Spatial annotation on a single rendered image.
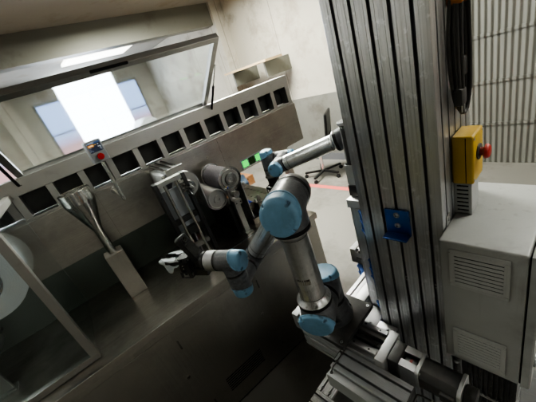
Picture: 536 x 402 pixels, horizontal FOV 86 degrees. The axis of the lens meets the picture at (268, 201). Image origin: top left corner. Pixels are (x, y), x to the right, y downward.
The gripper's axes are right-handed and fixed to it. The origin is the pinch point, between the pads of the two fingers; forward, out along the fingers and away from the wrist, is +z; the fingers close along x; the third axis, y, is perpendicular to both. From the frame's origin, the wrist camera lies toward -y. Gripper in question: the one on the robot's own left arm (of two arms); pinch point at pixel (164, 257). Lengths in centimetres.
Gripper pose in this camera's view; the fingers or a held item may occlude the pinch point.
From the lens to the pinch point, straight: 121.8
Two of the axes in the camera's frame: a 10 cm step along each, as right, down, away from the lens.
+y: 2.6, 9.2, 3.0
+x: 3.6, -3.7, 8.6
